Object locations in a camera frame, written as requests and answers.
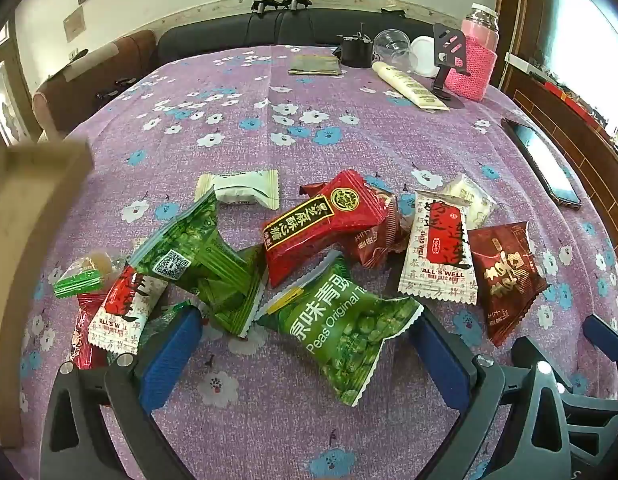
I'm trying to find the paper wall notice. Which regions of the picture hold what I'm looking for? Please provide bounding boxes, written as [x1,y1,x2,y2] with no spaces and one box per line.
[62,6,86,42]

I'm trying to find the bright window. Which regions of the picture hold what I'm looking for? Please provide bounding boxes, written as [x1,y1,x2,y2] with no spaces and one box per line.
[548,0,618,157]

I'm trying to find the dark green snack packet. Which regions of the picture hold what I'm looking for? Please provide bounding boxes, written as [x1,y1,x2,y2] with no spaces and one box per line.
[138,300,191,343]

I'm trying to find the plain red snack packet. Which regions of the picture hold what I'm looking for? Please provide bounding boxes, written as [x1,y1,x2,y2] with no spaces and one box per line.
[73,294,112,372]

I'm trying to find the olive green flat packet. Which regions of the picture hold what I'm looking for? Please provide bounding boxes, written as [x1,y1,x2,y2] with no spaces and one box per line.
[288,53,343,77]

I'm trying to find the black leather sofa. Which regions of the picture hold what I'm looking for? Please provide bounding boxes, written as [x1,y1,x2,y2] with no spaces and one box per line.
[155,6,440,69]

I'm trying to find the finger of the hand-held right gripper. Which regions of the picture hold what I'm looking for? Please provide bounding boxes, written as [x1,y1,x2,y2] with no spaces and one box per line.
[583,313,618,363]
[559,385,618,463]

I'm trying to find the large green pea packet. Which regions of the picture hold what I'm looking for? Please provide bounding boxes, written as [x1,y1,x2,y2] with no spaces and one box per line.
[255,254,424,407]

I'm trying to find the red packet with black label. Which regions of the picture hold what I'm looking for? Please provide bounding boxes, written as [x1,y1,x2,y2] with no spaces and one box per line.
[262,170,393,289]

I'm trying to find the white packet with red label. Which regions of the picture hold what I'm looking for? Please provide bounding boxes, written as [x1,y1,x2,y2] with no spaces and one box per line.
[397,190,478,307]
[88,265,169,357]

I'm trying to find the shallow cardboard box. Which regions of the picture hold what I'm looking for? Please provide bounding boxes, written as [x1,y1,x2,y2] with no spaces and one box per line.
[0,139,96,448]

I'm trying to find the clear green-striped snack packet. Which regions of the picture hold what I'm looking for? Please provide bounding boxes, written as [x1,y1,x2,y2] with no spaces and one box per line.
[53,254,116,300]

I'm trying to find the black clip holder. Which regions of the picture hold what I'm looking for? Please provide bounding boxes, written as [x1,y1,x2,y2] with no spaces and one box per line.
[339,30,374,68]

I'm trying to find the brown snack packet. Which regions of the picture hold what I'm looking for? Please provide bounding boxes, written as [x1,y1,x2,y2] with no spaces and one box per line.
[298,182,416,269]

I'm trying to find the small green pea packet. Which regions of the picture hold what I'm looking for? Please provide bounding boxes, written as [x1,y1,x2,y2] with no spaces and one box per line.
[128,190,268,337]

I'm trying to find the bottle in pink knit sleeve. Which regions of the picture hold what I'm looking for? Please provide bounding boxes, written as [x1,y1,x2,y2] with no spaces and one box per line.
[443,3,500,102]

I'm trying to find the black smartphone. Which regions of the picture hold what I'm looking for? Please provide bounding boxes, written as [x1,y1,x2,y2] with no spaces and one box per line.
[500,117,583,210]

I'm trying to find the black tools on sofa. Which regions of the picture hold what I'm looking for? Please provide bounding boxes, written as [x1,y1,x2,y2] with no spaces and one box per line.
[96,77,136,100]

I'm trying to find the black phone stand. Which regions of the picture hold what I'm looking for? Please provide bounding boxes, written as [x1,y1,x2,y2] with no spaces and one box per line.
[430,22,470,109]

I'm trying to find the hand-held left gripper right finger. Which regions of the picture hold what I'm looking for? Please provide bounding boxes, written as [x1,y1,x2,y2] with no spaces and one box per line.
[409,307,574,480]

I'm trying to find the white and green snack packet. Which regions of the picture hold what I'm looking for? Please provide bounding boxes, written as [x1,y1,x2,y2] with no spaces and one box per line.
[195,169,281,211]

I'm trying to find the dark red gold-print packet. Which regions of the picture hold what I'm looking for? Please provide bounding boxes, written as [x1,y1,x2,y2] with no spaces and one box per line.
[468,220,550,349]

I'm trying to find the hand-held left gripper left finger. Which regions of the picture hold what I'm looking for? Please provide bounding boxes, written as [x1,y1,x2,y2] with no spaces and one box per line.
[39,305,205,480]

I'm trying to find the cream tube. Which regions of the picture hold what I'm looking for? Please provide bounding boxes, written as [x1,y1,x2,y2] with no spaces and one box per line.
[372,61,450,112]

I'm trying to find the cream white snack packet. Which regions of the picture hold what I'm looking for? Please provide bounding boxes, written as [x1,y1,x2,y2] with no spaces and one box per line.
[440,173,498,232]

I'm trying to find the wooden cabinet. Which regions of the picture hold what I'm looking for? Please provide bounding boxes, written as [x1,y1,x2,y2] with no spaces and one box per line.
[503,51,618,183]

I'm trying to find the brown armchair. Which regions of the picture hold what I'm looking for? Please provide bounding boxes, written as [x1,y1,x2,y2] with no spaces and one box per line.
[31,29,158,142]

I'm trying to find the clear plastic cup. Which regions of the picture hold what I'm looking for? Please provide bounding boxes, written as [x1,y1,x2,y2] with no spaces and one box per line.
[372,28,416,69]

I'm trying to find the white round container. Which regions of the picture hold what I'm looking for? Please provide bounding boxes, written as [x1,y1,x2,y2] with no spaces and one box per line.
[408,35,441,79]

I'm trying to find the purple floral tablecloth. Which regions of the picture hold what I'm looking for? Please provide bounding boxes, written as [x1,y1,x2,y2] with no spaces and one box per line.
[16,42,618,480]

